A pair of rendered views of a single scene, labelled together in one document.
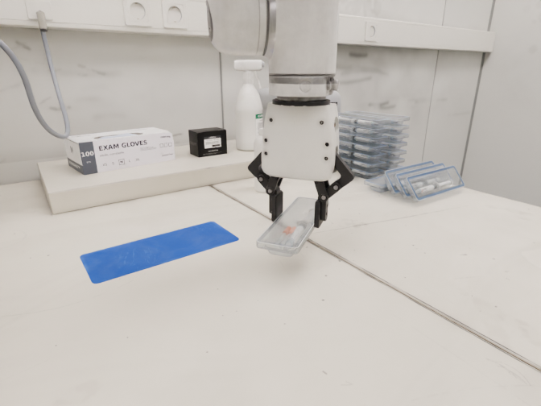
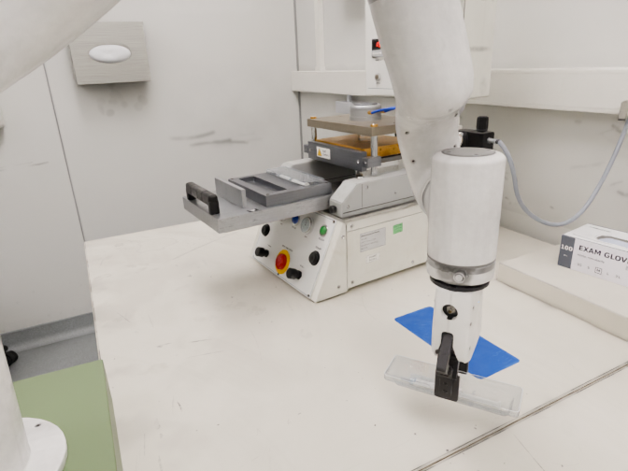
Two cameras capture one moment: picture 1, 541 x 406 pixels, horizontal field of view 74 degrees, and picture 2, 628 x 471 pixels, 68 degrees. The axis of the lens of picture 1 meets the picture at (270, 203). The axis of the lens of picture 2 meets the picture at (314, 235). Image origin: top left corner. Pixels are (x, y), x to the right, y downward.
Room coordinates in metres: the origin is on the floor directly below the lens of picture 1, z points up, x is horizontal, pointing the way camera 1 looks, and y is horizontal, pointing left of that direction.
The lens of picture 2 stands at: (0.38, -0.60, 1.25)
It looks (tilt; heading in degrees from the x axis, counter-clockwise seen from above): 20 degrees down; 98
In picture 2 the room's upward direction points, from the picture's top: 3 degrees counter-clockwise
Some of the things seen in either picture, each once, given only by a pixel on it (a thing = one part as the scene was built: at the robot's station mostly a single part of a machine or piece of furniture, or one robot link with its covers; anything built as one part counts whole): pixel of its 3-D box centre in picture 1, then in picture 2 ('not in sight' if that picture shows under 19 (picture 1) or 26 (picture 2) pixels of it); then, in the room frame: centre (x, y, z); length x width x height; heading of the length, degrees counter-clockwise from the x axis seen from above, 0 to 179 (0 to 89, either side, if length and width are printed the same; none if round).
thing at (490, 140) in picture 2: not in sight; (469, 149); (0.59, 0.51, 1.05); 0.15 x 0.05 x 0.15; 130
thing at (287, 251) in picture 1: (297, 225); (450, 387); (0.48, -0.04, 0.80); 0.18 x 0.06 x 0.02; 159
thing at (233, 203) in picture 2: not in sight; (260, 193); (0.11, 0.39, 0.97); 0.30 x 0.22 x 0.08; 40
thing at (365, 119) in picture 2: not in sight; (379, 129); (0.38, 0.60, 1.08); 0.31 x 0.24 x 0.13; 130
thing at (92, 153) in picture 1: (121, 148); (627, 258); (0.90, 0.38, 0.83); 0.23 x 0.12 x 0.07; 133
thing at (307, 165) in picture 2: not in sight; (314, 171); (0.20, 0.65, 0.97); 0.25 x 0.05 x 0.07; 40
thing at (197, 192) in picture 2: not in sight; (201, 197); (0.01, 0.31, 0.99); 0.15 x 0.02 x 0.04; 130
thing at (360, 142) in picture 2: not in sight; (366, 136); (0.35, 0.59, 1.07); 0.22 x 0.17 x 0.10; 130
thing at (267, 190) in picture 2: not in sight; (278, 185); (0.15, 0.43, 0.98); 0.20 x 0.17 x 0.03; 130
